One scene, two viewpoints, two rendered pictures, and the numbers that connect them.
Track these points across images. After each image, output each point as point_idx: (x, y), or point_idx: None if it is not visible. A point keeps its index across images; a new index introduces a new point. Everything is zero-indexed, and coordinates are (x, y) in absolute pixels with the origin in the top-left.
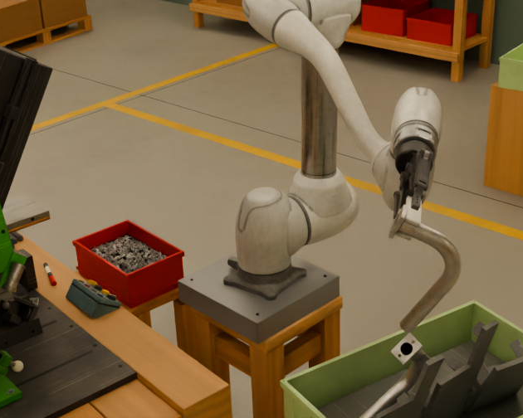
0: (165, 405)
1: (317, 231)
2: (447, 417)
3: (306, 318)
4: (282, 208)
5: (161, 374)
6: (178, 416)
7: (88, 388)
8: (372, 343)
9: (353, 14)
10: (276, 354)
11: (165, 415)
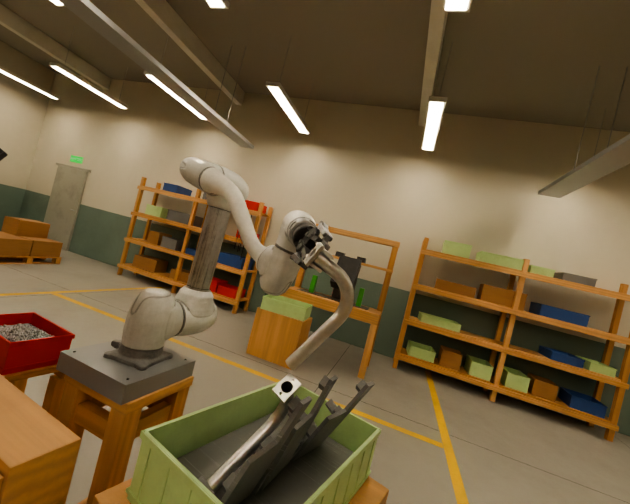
0: None
1: (188, 325)
2: (283, 465)
3: (166, 388)
4: (170, 301)
5: (0, 428)
6: None
7: None
8: (225, 401)
9: (243, 196)
10: (133, 417)
11: None
